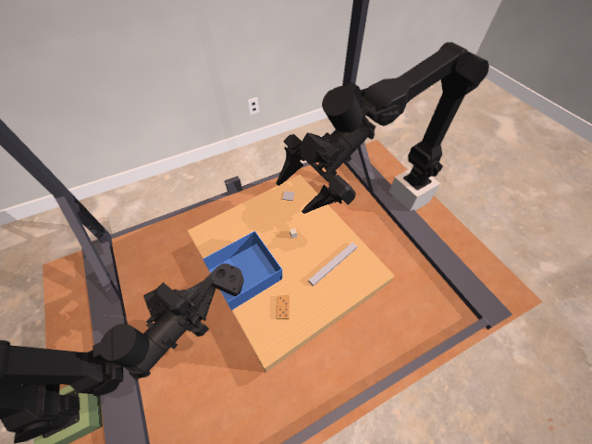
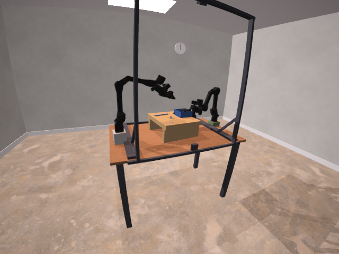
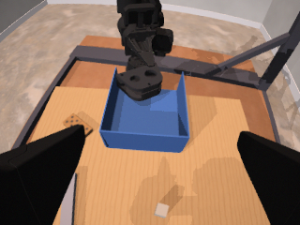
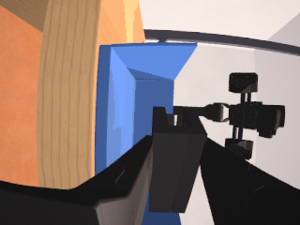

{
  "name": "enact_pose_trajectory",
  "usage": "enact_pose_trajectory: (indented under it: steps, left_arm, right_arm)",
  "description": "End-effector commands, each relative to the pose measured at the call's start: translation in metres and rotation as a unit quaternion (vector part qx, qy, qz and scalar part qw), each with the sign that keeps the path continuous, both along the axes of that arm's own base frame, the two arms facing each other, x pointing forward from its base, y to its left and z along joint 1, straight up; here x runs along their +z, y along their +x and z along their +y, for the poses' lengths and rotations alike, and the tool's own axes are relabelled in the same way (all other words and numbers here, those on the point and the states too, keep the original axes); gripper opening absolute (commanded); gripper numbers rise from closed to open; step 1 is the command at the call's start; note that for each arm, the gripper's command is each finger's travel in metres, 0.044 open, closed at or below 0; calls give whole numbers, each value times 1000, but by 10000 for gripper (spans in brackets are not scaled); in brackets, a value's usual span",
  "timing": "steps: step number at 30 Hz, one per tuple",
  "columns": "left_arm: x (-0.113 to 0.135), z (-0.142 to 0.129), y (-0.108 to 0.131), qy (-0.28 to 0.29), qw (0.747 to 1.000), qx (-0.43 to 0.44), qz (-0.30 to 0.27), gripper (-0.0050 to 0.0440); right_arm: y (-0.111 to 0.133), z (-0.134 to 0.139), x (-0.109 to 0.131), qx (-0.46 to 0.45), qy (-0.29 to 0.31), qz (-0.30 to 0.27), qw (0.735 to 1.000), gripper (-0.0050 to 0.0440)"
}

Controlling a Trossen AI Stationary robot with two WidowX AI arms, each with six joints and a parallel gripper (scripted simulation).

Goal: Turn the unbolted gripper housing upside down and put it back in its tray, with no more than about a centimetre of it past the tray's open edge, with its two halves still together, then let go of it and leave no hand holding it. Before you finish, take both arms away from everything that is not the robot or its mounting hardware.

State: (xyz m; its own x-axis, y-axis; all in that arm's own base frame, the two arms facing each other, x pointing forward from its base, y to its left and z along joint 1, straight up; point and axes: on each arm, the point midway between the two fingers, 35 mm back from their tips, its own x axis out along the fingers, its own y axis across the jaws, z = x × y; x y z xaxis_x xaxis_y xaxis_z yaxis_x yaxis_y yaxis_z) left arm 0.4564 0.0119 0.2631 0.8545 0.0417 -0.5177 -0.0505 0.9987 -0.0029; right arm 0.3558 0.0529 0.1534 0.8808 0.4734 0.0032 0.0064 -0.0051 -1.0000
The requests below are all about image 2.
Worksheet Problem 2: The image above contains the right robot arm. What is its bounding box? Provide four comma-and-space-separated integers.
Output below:
196, 87, 220, 122

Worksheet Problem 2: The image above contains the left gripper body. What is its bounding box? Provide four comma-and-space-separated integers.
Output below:
158, 87, 174, 98

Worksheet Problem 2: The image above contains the blue open-top tray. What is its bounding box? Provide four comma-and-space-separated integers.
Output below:
174, 108, 192, 118

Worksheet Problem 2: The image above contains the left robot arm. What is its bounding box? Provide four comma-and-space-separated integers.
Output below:
114, 75, 170, 133

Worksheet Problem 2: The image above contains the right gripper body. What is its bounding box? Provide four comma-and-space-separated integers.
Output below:
191, 101, 198, 118

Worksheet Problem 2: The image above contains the light orange flat board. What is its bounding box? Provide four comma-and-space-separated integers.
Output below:
148, 111, 201, 143

